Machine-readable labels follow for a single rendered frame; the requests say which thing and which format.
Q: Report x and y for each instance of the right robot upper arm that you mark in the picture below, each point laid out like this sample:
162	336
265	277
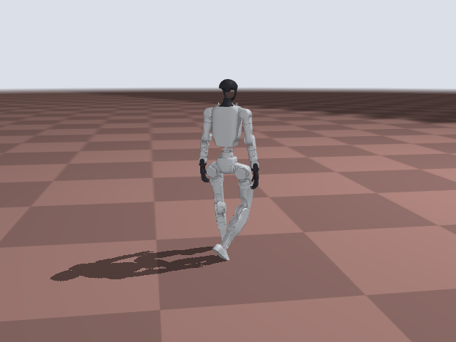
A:
246	116

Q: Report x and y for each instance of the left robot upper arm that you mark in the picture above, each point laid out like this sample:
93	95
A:
207	125

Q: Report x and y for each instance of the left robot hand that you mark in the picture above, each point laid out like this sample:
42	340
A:
203	170

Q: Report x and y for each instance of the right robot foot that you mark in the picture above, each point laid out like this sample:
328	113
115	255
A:
220	251

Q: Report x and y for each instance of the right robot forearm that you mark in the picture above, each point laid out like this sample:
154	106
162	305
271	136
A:
252	153

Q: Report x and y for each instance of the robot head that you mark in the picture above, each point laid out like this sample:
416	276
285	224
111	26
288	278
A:
227	85

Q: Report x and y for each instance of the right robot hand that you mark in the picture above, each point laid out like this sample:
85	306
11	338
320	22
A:
255	176

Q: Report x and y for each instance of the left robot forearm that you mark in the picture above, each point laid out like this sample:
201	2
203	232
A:
203	150

